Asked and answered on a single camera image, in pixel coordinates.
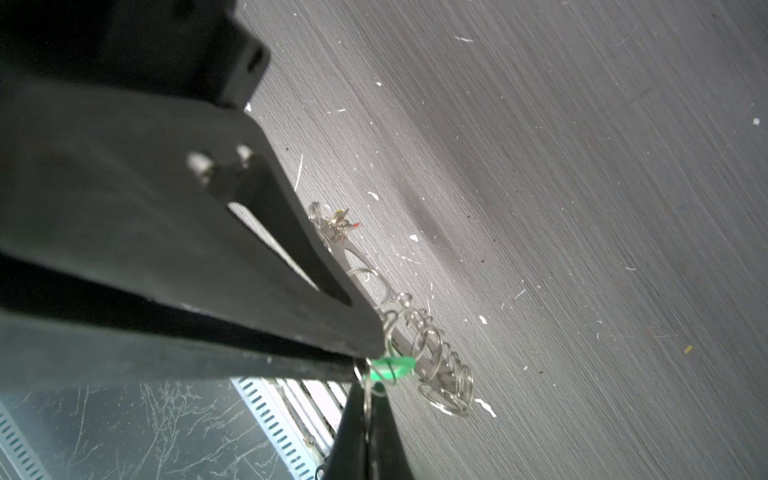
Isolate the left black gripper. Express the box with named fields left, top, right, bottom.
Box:
left=1, top=1, right=384, bottom=358

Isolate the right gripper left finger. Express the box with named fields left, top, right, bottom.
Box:
left=322, top=383, right=367, bottom=480

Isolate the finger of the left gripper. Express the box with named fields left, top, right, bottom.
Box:
left=1, top=256, right=355, bottom=390

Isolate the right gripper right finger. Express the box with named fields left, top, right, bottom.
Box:
left=367, top=383, right=415, bottom=480

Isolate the green capped key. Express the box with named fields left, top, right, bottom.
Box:
left=369, top=356, right=416, bottom=382

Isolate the white slotted cable duct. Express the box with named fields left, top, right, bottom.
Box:
left=231, top=377, right=348, bottom=479

